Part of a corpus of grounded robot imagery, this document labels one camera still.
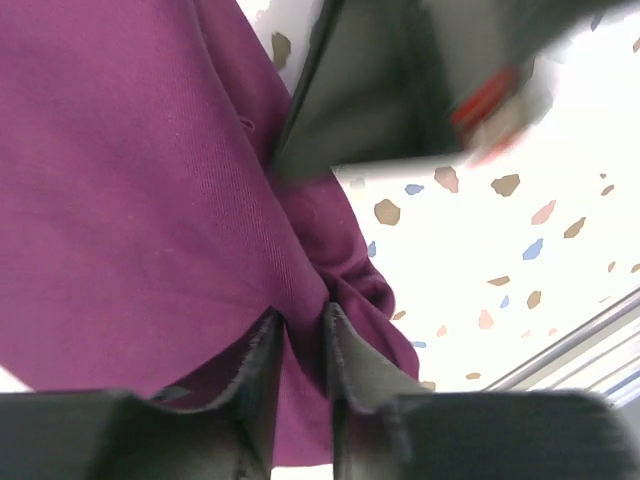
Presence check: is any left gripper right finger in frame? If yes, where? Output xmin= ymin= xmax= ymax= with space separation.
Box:
xmin=323 ymin=303 xmax=639 ymax=480

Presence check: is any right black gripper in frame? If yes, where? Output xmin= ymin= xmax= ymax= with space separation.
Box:
xmin=272 ymin=1 xmax=639 ymax=180

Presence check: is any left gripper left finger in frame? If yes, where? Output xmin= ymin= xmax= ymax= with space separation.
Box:
xmin=1 ymin=311 xmax=284 ymax=479

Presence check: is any purple surgical cloth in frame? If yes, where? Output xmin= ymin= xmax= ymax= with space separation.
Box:
xmin=1 ymin=1 xmax=419 ymax=466

